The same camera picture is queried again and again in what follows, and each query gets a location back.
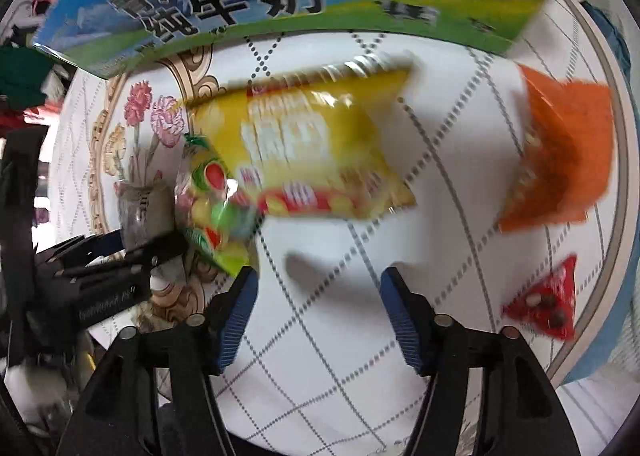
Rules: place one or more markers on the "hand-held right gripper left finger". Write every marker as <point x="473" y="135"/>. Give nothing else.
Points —
<point x="235" y="316"/>

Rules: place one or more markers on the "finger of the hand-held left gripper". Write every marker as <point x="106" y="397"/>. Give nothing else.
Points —
<point x="160" y="247"/>
<point x="90" y="247"/>

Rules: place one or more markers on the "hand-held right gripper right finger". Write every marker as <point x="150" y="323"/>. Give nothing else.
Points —
<point x="400" y="323"/>

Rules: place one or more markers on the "grey white snack packet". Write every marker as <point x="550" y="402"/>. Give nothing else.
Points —
<point x="145" y="208"/>

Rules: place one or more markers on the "yellow snack packet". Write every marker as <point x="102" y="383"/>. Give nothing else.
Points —
<point x="310" y="146"/>

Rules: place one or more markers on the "green candy packet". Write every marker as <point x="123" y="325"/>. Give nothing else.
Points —
<point x="215" y="226"/>

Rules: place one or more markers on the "white quilted floral mat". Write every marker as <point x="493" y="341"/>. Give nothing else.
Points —
<point x="350" y="246"/>

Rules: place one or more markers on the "small red snack packet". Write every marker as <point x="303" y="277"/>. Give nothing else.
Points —
<point x="545" y="303"/>

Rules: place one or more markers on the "red garment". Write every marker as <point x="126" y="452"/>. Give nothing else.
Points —
<point x="10" y="118"/>

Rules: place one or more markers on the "dark green garment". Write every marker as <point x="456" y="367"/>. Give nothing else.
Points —
<point x="20" y="76"/>

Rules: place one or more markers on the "white textured blanket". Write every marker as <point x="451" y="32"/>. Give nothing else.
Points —
<point x="600" y="416"/>

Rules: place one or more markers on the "orange powder packet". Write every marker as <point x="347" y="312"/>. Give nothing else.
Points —
<point x="565" y="161"/>

